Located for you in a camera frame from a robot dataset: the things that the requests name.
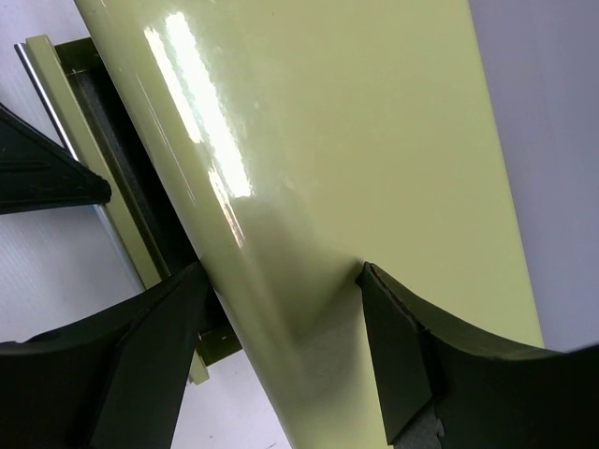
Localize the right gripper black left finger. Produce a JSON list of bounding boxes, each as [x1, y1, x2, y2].
[[1, 264, 209, 448]]

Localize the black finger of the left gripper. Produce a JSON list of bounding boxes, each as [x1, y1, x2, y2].
[[0, 107, 111, 214]]

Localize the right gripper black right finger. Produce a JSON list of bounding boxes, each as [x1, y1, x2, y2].
[[357, 263, 598, 448]]

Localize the green metal drawer box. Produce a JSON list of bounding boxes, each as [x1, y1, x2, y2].
[[17, 1, 543, 448]]

